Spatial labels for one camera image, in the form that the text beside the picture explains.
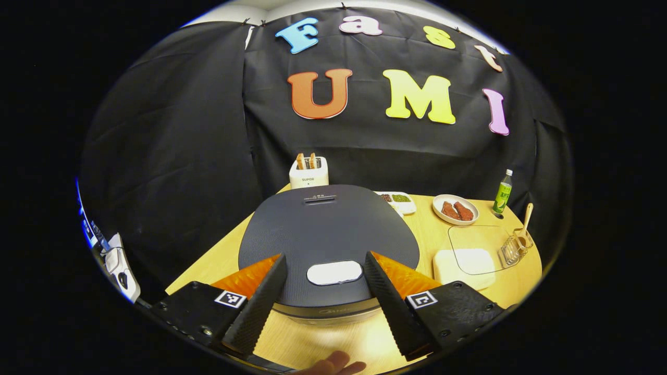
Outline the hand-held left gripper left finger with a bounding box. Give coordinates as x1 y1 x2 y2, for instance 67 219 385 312
151 254 288 359

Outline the white side desk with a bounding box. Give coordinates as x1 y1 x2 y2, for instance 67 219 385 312
102 233 141 304

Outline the white oval plate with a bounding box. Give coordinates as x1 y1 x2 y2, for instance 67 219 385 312
433 194 480 226

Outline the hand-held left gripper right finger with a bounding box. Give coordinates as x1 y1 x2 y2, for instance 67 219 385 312
364 251 505 361

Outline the white divided bean dish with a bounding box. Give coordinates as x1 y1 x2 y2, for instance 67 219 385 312
374 191 417 217

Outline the clear chopstick holder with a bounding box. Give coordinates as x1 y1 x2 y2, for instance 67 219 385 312
498 228 534 267

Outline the green drink bottle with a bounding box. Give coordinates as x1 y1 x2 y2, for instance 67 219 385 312
492 169 514 214

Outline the wooden spoon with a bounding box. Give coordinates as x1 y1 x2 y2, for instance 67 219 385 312
516 203 534 248

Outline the computer monitor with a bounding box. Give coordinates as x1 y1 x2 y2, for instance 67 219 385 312
77 180 98 248

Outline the black backdrop cloth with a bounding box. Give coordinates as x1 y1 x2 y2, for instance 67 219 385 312
78 8 574 292

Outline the white toaster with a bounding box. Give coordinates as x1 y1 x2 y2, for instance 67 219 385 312
289 156 330 189

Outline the white rice container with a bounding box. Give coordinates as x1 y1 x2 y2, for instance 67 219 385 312
433 249 496 291

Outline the dark grey rice cooker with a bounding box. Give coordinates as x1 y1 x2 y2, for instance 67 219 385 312
238 184 421 326

